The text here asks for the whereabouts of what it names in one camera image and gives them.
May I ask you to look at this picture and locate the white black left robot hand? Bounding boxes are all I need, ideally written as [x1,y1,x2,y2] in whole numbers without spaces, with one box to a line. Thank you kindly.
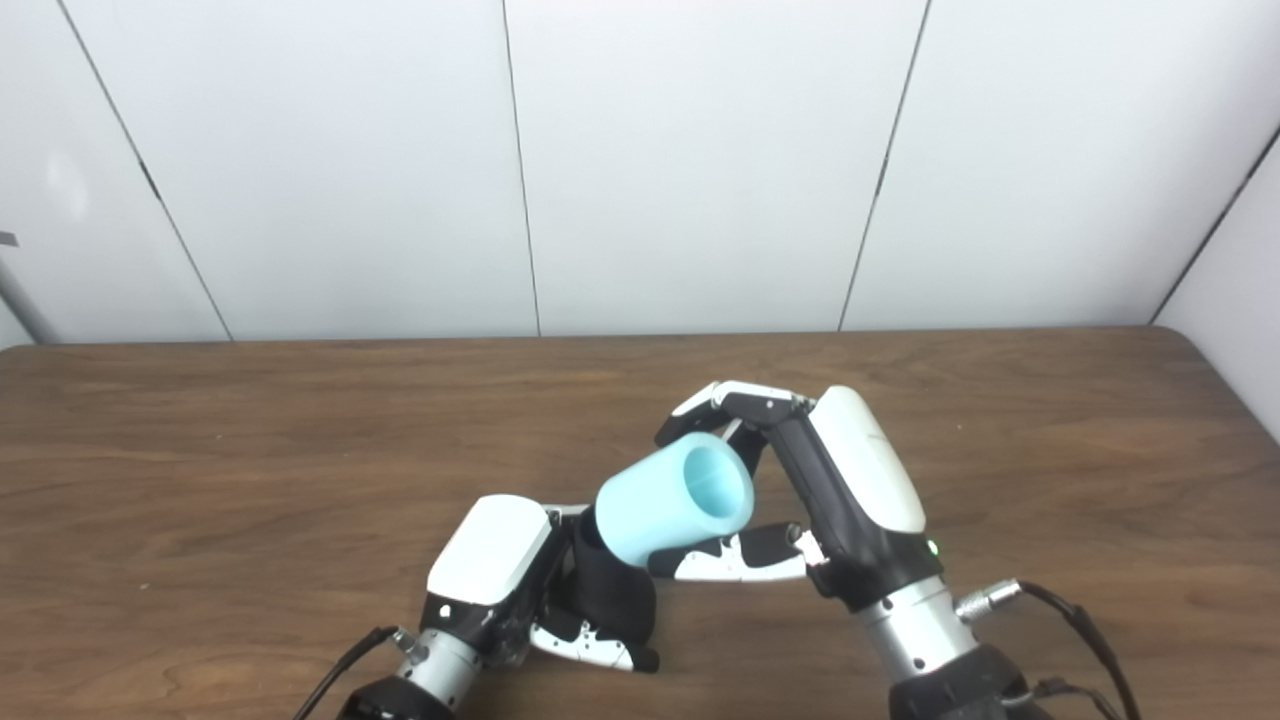
[418,495,661,673]

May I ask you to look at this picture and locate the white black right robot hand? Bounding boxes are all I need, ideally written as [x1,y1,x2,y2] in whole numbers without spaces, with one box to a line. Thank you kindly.
[648,380,946,613]

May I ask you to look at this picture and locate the black funnel-shaped nozzle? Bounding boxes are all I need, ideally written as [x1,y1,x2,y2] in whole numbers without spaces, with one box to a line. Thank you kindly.
[570,515,659,651]

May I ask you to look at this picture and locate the light-blue hose piece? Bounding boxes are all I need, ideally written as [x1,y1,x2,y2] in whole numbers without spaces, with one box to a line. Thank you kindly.
[594,432,755,569]

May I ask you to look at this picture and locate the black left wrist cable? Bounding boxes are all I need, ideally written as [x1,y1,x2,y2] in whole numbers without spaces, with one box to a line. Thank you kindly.
[292,625,416,720]

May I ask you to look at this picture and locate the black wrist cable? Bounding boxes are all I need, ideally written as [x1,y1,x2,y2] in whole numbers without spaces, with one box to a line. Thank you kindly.
[955,578,1143,720]
[292,625,416,720]

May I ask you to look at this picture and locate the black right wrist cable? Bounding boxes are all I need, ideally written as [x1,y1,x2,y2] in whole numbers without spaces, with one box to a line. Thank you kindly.
[955,578,1143,720]

